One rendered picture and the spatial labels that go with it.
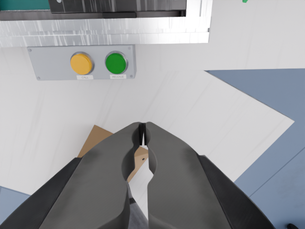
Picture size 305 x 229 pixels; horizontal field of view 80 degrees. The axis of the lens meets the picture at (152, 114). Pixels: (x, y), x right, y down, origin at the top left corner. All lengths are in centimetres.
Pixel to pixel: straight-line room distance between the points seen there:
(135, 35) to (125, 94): 19
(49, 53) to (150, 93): 26
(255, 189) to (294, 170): 41
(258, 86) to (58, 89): 141
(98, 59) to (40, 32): 12
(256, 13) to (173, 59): 21
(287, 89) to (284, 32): 122
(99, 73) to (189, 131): 33
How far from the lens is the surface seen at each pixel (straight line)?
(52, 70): 44
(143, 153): 59
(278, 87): 173
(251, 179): 223
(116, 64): 38
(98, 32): 40
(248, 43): 54
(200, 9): 40
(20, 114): 67
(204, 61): 51
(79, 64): 40
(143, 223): 51
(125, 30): 39
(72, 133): 63
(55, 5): 41
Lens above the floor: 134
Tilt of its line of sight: 62 degrees down
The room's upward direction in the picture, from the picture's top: 179 degrees clockwise
